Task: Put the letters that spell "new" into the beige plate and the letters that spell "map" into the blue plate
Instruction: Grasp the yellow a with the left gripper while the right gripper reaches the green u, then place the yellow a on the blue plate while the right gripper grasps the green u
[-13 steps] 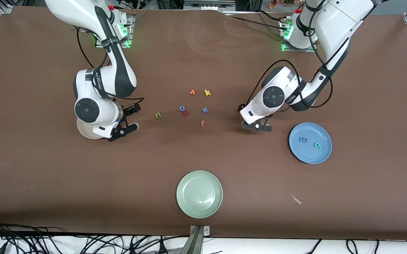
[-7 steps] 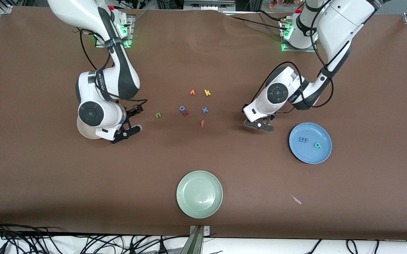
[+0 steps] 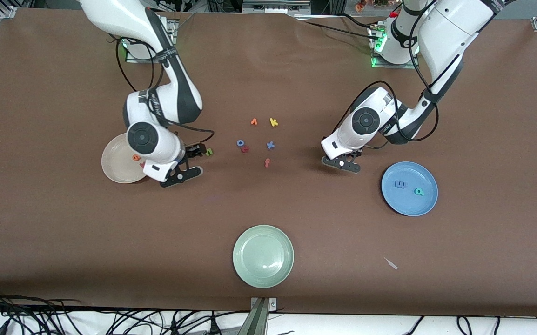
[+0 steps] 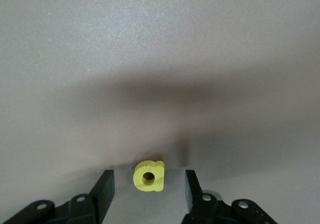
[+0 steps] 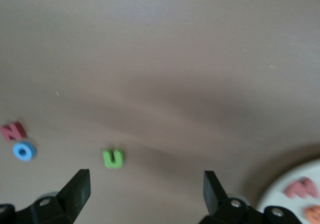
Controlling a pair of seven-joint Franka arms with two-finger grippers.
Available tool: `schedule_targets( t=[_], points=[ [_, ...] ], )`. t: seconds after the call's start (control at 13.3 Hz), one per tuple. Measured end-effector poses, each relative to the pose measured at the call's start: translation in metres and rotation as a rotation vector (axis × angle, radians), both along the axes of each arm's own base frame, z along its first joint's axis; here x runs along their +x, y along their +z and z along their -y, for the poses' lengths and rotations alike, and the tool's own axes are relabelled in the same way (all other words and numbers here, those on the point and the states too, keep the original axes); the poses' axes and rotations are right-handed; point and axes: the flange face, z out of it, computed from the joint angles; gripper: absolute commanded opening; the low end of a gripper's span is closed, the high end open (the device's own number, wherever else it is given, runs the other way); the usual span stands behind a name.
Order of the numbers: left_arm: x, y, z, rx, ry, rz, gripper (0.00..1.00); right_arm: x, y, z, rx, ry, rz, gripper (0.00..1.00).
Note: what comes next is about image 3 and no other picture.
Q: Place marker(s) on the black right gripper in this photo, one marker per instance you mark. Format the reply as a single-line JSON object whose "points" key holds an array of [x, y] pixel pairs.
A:
{"points": [[193, 150]]}

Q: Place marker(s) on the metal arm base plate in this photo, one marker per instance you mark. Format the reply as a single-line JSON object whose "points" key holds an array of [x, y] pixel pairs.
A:
{"points": [[173, 28], [389, 66]]}

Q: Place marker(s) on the pale green plate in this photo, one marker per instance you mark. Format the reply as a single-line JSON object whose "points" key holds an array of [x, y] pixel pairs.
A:
{"points": [[263, 256]]}

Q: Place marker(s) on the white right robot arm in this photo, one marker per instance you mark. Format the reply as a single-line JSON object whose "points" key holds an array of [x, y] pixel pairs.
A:
{"points": [[143, 137]]}

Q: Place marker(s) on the orange brown decorative object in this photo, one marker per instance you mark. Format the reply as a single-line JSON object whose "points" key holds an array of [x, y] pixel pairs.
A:
{"points": [[361, 5]]}

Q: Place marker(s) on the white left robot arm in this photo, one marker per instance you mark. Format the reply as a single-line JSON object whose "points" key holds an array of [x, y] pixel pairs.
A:
{"points": [[454, 28]]}

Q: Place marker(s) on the teal foam letter p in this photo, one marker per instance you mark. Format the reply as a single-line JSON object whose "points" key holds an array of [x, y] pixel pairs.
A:
{"points": [[419, 191]]}

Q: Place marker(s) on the small white paper scrap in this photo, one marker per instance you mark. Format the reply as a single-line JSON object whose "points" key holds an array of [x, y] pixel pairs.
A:
{"points": [[391, 263]]}

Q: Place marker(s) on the beige plate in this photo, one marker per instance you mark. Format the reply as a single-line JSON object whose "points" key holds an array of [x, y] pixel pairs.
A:
{"points": [[117, 163]]}

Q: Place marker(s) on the yellow foam letter k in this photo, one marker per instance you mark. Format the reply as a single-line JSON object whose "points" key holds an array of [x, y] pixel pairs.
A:
{"points": [[273, 122]]}

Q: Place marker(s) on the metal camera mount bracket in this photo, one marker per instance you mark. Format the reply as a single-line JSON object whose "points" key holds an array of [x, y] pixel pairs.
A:
{"points": [[259, 321]]}

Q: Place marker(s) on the blue foam letter m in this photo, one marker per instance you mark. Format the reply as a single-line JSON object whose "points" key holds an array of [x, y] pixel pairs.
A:
{"points": [[400, 184]]}

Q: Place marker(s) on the silver metal rack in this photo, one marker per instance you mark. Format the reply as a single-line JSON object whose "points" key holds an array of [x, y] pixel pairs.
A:
{"points": [[275, 5]]}

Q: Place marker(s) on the blue plate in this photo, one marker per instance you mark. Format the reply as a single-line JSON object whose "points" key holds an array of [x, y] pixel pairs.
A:
{"points": [[409, 204]]}

